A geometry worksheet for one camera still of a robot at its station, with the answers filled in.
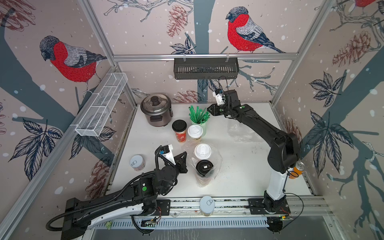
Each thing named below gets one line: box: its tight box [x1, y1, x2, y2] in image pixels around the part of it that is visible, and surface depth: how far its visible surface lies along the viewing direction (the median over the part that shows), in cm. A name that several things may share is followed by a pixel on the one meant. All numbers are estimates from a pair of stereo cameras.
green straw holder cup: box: [188, 105, 210, 137], surface depth 94 cm
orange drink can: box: [289, 161, 305, 180], surface depth 78 cm
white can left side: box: [129, 154, 146, 172], surface depth 85 cm
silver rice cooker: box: [140, 93, 173, 127], surface depth 99 cm
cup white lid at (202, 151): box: [194, 143, 212, 160], surface depth 76 cm
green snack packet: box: [106, 221, 112, 230], surface depth 70 cm
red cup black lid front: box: [195, 159, 214, 188], surface depth 71 cm
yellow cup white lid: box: [187, 124, 204, 141], surface depth 85 cm
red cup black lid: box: [172, 119, 188, 143], surface depth 88 cm
